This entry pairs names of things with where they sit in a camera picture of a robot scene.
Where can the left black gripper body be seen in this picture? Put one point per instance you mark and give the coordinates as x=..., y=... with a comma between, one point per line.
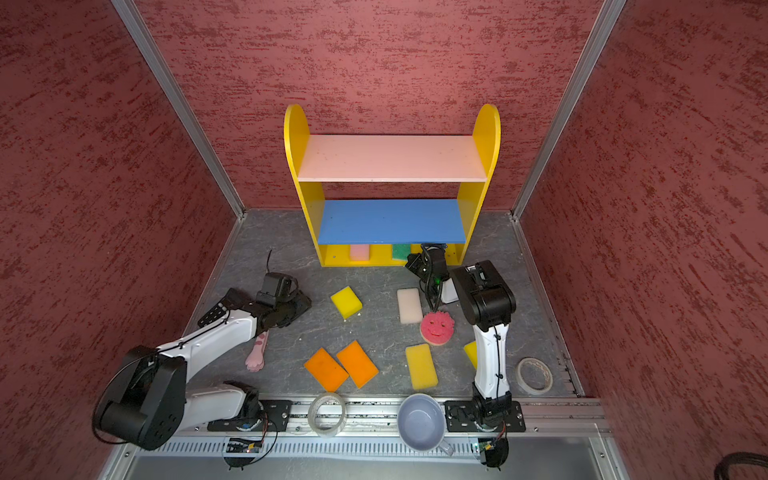
x=291, y=308

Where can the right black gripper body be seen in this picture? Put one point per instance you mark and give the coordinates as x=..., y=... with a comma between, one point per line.
x=421, y=268

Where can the green sponge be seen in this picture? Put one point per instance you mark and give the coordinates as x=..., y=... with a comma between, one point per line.
x=400, y=252

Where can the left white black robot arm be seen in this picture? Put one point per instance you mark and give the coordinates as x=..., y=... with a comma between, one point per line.
x=148, y=400

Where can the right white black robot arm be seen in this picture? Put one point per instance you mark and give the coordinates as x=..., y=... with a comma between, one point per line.
x=487, y=303

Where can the yellow shelf pink blue boards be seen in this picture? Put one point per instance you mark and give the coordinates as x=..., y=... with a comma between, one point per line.
x=468, y=161

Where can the beige white sponge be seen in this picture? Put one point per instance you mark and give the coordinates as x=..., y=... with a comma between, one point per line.
x=409, y=306

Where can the black calculator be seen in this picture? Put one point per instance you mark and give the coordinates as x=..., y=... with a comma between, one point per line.
x=232, y=300

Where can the round pink smiley sponge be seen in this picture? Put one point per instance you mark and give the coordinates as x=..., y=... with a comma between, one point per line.
x=437, y=328

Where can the small yellow square sponge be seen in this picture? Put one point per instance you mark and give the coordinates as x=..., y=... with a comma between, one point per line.
x=347, y=302

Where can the orange sponge left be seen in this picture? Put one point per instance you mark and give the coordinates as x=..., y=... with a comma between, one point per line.
x=326, y=370

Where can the orange sponge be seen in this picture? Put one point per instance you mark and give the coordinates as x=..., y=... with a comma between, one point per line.
x=326, y=370
x=357, y=364

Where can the yellow sponge far right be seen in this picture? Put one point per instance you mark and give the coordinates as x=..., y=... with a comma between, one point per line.
x=470, y=350

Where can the clear tape roll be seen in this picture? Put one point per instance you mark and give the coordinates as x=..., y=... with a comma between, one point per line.
x=327, y=415

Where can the orange sponge right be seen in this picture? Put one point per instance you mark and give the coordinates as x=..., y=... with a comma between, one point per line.
x=357, y=364

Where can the long yellow sponge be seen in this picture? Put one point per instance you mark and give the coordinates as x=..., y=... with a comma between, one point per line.
x=421, y=367

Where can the beige masking tape roll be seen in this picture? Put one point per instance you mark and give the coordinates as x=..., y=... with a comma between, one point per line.
x=534, y=376

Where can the lavender mug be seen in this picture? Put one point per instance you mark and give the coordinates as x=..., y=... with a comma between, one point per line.
x=422, y=425

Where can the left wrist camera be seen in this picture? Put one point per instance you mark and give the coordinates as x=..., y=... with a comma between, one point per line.
x=277, y=288

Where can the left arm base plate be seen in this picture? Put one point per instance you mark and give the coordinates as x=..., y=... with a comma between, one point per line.
x=274, y=415

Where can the aluminium front rail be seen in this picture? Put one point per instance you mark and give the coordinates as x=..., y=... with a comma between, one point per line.
x=544, y=417

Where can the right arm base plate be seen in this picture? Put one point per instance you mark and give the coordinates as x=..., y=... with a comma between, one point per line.
x=460, y=416

